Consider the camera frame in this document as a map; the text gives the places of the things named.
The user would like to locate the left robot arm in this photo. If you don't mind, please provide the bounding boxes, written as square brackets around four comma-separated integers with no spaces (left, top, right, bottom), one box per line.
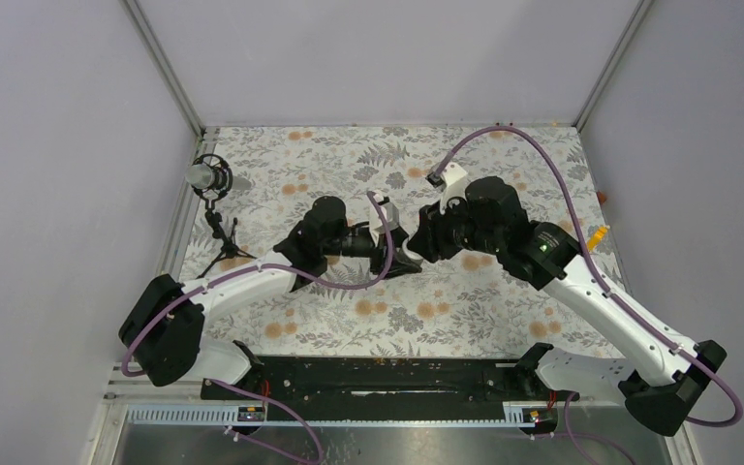
[119,192,420,398]

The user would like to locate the microphone on tripod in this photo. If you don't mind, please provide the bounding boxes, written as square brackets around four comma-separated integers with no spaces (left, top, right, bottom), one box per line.
[185,153,255,278]

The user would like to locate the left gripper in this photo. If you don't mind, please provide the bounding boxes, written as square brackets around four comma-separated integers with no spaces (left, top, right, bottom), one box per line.
[324,227,423,279]

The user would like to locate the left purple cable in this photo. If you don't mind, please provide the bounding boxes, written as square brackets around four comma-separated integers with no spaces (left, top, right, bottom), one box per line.
[120,191,395,465]

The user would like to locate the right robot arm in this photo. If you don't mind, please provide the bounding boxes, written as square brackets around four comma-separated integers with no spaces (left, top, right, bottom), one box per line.
[406,164,727,436]

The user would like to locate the floral table mat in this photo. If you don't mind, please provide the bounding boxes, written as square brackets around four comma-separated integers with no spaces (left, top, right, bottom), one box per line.
[209,126,617,358]

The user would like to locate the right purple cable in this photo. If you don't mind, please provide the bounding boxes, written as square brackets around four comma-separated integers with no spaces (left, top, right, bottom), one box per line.
[425,125,744,465]

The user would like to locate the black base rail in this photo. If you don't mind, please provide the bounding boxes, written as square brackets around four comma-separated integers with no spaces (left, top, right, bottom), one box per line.
[235,356,568,420]

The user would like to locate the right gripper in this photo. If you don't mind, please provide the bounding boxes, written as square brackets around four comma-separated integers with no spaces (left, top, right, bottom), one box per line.
[407,189,504,263]

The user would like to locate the white slotted cable duct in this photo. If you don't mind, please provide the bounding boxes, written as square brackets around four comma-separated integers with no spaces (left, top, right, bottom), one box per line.
[126,403,540,428]

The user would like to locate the purple cable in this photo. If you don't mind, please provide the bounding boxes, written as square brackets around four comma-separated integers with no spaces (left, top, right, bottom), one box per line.
[120,191,395,465]
[425,125,744,465]

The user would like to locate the colourful toy block stack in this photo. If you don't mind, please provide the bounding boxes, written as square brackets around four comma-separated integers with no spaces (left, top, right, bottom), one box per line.
[586,225,610,252]

